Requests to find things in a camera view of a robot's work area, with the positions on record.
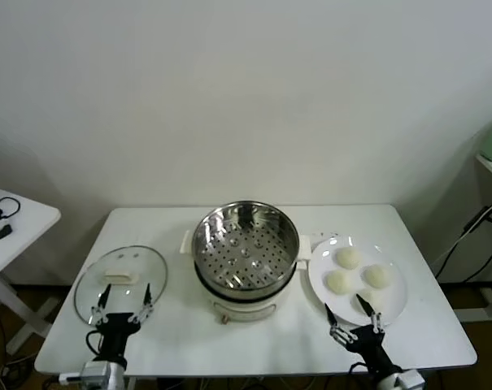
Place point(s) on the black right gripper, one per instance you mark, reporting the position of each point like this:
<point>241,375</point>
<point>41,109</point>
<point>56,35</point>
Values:
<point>367,341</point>

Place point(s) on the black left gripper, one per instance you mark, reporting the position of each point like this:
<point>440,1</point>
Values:
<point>115,329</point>

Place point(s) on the white steamed baozi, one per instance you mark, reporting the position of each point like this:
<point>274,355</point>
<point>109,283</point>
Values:
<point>377,298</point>
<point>377,276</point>
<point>347,258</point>
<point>338,281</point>

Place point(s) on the stainless perforated steamer basket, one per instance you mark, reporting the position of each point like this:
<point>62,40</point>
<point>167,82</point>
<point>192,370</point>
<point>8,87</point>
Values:
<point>270,260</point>

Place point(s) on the glass pot lid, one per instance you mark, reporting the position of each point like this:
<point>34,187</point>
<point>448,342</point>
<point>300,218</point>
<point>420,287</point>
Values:
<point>123,300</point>

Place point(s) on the white round plate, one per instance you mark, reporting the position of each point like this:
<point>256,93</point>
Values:
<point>392,292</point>

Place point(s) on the white electric cooking pot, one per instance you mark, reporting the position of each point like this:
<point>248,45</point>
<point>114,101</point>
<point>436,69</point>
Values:
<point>245,308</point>

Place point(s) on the white side table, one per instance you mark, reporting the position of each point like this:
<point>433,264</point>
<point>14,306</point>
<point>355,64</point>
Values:
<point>26,227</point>

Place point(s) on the small black device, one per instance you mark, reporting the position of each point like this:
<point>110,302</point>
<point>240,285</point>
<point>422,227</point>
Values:
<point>3,232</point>

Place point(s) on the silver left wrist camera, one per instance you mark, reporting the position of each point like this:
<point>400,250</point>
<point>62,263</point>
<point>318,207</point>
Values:
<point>97,371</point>

